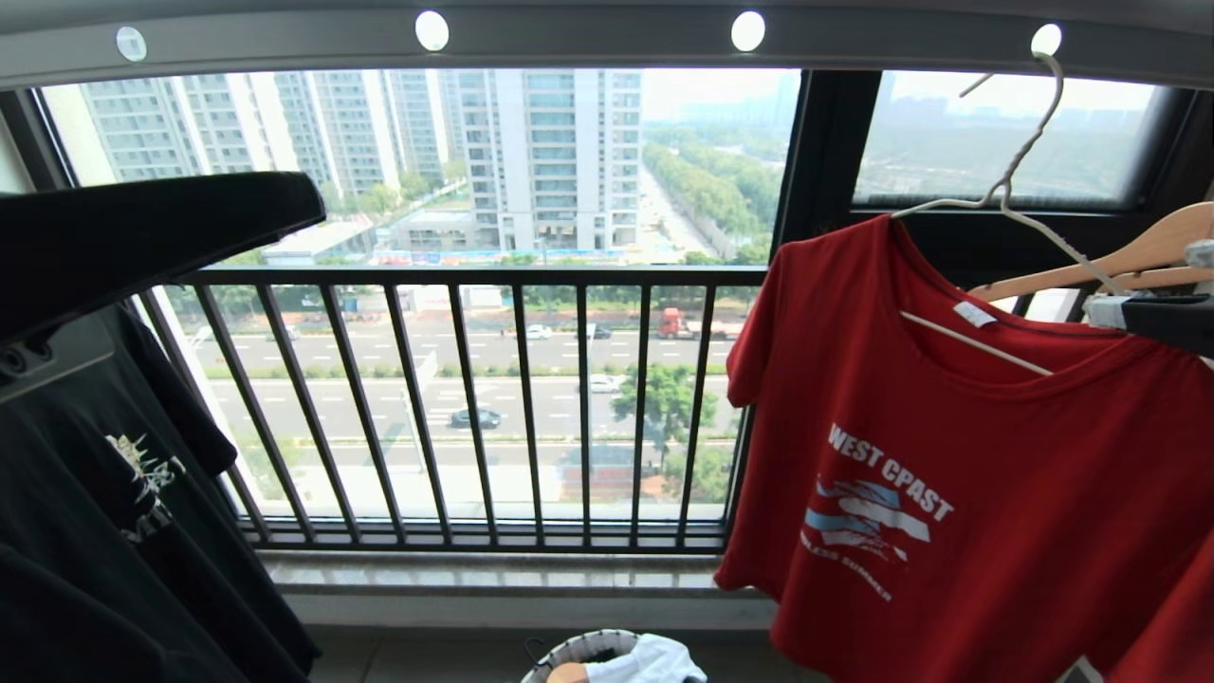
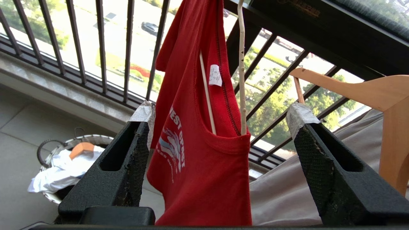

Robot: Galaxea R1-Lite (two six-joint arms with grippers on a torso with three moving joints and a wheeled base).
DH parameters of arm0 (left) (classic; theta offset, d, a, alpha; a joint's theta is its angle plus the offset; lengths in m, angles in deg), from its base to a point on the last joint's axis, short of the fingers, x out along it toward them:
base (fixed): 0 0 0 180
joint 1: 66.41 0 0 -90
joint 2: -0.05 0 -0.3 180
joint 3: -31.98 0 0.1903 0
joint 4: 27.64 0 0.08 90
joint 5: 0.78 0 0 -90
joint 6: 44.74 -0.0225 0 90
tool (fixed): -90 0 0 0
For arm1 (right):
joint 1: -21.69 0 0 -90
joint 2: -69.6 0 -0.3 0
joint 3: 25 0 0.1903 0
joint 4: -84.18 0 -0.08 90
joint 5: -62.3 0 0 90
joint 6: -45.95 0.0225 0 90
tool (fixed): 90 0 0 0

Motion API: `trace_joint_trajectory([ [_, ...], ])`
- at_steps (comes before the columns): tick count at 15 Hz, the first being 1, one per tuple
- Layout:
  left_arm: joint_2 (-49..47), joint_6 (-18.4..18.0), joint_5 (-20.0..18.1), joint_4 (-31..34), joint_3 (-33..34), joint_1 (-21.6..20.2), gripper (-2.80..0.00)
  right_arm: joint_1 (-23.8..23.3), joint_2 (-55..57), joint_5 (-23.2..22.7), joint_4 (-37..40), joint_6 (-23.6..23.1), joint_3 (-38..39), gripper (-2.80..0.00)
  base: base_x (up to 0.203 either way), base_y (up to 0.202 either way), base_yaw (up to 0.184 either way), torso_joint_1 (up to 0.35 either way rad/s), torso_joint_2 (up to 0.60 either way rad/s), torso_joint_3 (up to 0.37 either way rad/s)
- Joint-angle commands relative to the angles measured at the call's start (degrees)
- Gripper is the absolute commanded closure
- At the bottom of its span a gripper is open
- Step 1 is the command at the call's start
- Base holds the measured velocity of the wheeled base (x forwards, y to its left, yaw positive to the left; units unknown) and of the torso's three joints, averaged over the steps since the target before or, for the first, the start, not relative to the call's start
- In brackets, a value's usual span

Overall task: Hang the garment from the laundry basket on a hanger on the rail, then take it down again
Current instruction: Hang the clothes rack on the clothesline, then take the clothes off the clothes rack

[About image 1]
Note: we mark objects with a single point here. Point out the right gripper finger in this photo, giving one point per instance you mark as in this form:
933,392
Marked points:
1202,254
1171,323

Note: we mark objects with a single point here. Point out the black balcony railing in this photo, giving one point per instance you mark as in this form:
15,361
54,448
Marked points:
474,277

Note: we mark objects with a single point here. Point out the black window frame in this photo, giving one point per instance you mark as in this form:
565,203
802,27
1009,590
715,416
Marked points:
825,142

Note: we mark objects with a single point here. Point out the white garment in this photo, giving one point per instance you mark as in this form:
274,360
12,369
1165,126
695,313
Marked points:
654,659

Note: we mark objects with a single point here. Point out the red printed T-shirt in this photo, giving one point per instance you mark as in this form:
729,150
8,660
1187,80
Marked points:
948,455

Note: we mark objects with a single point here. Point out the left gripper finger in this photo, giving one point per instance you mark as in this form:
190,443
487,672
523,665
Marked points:
57,359
123,242

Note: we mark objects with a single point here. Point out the round white rail light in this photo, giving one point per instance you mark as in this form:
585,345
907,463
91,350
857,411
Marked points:
432,30
747,30
131,44
1046,39

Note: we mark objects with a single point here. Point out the black printed T-shirt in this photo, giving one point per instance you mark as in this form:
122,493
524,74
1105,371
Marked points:
95,569

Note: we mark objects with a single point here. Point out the stone window sill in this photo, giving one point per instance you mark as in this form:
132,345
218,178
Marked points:
493,574

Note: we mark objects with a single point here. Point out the woven laundry basket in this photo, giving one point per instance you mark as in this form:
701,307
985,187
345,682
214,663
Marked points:
569,650

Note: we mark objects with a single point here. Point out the grey clothes rail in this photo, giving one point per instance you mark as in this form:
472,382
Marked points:
588,46

